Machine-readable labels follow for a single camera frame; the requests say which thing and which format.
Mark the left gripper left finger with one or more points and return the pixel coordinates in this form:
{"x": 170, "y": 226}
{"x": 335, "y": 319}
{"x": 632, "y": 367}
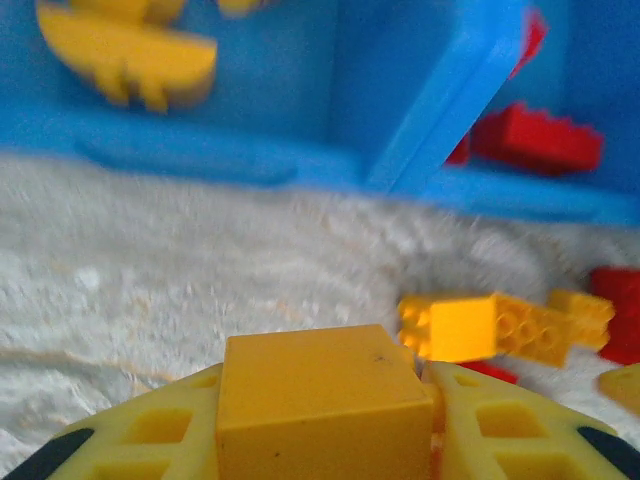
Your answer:
{"x": 150, "y": 452}

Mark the small red lego brick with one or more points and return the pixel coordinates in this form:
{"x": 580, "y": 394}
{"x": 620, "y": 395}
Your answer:
{"x": 492, "y": 374}

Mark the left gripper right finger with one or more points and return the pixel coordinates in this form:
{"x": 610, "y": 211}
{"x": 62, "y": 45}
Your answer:
{"x": 500, "y": 449}

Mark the curved yellow lego brick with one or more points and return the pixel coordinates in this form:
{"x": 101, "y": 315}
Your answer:
{"x": 130, "y": 65}
{"x": 625, "y": 387}

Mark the blue three-compartment bin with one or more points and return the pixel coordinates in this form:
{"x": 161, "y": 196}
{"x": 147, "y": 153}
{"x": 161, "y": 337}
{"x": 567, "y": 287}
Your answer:
{"x": 300, "y": 75}

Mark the small yellow lego brick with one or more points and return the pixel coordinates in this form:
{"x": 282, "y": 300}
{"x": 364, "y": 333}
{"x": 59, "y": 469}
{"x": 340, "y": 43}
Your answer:
{"x": 587, "y": 310}
{"x": 320, "y": 390}

